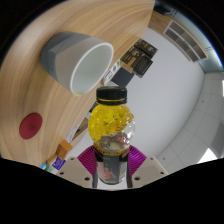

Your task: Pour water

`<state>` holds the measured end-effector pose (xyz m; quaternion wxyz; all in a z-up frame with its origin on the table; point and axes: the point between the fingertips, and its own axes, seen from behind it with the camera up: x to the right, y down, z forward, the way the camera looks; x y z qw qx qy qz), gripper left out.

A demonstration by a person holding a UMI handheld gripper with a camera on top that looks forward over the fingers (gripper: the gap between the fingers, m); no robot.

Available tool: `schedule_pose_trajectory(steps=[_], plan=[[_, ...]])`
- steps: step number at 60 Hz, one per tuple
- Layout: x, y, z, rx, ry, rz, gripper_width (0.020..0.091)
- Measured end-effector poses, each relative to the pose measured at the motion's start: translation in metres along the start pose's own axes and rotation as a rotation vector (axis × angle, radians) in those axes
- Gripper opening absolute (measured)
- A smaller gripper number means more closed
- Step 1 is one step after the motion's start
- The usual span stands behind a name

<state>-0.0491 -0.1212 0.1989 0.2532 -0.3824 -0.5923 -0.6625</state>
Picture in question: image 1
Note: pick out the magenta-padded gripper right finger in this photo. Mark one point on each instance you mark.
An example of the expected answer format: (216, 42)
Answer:
(136, 160)

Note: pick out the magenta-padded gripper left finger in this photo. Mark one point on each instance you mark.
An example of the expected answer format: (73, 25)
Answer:
(86, 159)

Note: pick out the clear black-capped drink bottle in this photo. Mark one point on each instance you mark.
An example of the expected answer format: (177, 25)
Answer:
(111, 133)

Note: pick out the orange box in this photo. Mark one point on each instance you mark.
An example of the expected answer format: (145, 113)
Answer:
(64, 149)

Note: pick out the round white disc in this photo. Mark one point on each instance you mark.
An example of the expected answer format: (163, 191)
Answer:
(72, 134)

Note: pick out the green folded cloth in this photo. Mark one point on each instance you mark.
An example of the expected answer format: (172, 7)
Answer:
(46, 167)

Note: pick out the flat round red coaster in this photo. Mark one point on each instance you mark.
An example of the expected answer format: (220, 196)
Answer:
(31, 126)

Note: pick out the ceiling light panel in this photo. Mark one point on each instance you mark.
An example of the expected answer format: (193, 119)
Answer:
(206, 155)

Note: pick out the white and grey cup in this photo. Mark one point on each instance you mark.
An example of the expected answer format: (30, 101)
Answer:
(66, 60)

